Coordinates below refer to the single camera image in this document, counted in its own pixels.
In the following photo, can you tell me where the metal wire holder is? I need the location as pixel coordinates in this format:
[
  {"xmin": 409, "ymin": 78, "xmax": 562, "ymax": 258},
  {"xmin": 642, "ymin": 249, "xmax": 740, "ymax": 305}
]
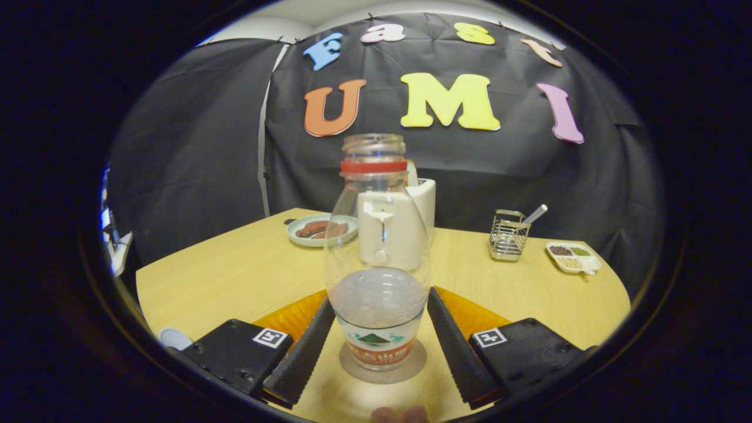
[{"xmin": 489, "ymin": 209, "xmax": 531, "ymax": 261}]

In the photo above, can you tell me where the white toaster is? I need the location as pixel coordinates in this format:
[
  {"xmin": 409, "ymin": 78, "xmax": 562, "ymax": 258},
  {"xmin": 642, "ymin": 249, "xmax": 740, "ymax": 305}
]
[{"xmin": 357, "ymin": 178, "xmax": 437, "ymax": 271}]

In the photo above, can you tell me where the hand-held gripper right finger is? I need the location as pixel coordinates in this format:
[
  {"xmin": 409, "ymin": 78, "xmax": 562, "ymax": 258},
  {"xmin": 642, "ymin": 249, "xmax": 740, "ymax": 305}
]
[{"xmin": 427, "ymin": 286, "xmax": 597, "ymax": 410}]

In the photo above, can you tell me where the white divided dish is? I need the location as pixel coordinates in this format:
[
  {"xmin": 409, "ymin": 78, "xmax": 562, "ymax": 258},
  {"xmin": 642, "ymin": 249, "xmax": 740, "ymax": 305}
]
[{"xmin": 546, "ymin": 241, "xmax": 602, "ymax": 276}]

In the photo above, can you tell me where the pale grey cup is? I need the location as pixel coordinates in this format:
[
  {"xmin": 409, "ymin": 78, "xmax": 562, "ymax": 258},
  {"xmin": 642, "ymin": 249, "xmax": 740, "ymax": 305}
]
[{"xmin": 159, "ymin": 327, "xmax": 193, "ymax": 351}]

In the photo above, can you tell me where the pale green plate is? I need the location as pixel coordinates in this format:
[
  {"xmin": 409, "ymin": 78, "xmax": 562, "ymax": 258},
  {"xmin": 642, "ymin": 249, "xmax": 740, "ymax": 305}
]
[{"xmin": 287, "ymin": 214, "xmax": 359, "ymax": 248}]

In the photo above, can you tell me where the round brown coaster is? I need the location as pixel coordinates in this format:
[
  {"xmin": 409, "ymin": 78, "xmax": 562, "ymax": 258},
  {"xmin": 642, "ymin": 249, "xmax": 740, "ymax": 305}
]
[{"xmin": 339, "ymin": 338, "xmax": 428, "ymax": 385}]

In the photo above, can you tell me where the clear plastic juice bottle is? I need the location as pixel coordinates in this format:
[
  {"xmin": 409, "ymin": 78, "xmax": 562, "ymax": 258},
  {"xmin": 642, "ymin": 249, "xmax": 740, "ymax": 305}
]
[{"xmin": 325, "ymin": 133, "xmax": 431, "ymax": 372}]

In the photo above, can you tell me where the wooden table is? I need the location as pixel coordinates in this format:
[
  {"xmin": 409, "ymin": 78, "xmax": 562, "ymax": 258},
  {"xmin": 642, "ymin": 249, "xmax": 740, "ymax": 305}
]
[{"xmin": 135, "ymin": 207, "xmax": 632, "ymax": 422}]

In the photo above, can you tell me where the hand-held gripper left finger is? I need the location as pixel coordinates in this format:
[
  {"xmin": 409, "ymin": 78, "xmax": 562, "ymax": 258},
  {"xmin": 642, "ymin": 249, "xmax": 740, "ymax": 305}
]
[{"xmin": 176, "ymin": 288, "xmax": 337, "ymax": 409}]

